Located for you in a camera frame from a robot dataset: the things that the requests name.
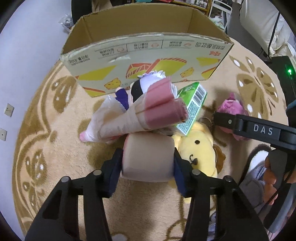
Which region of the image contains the white-haired plush doll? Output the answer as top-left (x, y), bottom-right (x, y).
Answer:
top-left (114, 70), bottom-right (178, 109)

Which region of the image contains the black hanging clothing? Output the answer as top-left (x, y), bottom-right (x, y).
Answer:
top-left (71, 0), bottom-right (93, 24)

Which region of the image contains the black device with green light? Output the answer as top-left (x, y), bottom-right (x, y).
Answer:
top-left (270, 56), bottom-right (296, 107)

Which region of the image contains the pink tissue roll pack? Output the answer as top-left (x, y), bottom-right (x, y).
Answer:
top-left (80, 76), bottom-right (189, 143)

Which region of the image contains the cardboard box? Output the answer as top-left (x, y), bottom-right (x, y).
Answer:
top-left (60, 3), bottom-right (234, 98)

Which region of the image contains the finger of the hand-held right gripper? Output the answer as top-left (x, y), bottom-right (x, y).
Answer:
top-left (213, 111), bottom-right (243, 137)

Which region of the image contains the grey plush toy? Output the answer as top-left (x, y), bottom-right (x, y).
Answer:
top-left (239, 144), bottom-right (272, 214)

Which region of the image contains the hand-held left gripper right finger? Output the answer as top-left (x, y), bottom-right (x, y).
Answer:
top-left (173, 148), bottom-right (270, 241)

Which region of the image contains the green tissue packet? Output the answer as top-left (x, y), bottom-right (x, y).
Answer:
top-left (176, 82), bottom-right (208, 136)

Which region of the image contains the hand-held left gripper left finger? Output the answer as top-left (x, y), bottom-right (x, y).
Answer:
top-left (24, 148), bottom-right (123, 241)

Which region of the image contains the yellow dog plush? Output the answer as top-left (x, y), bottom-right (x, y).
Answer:
top-left (168, 122), bottom-right (226, 204)

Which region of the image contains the white bedding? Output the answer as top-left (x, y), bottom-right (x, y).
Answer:
top-left (239, 0), bottom-right (296, 56)

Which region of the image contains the pink plush toy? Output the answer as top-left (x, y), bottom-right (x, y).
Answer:
top-left (216, 92), bottom-right (250, 141)

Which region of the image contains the clear snack bag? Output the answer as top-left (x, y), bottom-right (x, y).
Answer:
top-left (58, 14), bottom-right (75, 29)

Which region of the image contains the beige patterned rug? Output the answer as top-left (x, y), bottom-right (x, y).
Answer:
top-left (11, 37), bottom-right (292, 241)

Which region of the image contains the person's right hand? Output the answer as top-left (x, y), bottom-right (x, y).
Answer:
top-left (264, 157), bottom-right (279, 205)

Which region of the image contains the white metal rack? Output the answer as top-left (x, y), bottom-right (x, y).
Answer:
top-left (209, 0), bottom-right (233, 32)

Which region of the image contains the wooden shelf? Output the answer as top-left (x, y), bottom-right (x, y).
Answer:
top-left (173, 0), bottom-right (213, 10)

